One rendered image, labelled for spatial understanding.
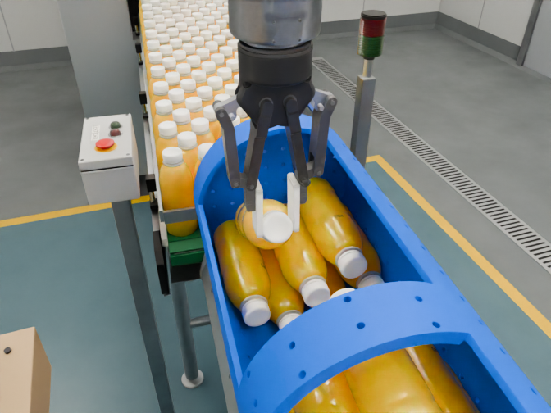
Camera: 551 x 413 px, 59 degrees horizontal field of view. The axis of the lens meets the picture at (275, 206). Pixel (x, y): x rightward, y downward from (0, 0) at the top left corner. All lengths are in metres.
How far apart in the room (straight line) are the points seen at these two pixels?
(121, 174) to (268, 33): 0.60
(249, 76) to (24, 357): 0.43
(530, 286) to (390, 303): 2.05
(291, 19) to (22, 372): 0.49
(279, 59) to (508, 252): 2.26
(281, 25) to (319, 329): 0.27
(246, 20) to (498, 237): 2.37
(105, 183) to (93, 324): 1.25
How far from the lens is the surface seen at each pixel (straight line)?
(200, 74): 1.38
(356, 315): 0.46
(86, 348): 2.13
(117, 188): 1.02
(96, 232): 2.68
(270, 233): 0.60
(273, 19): 0.46
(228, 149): 0.53
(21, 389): 0.66
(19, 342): 0.70
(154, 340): 1.44
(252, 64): 0.49
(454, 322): 0.48
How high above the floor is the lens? 1.57
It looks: 35 degrees down
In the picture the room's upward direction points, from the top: straight up
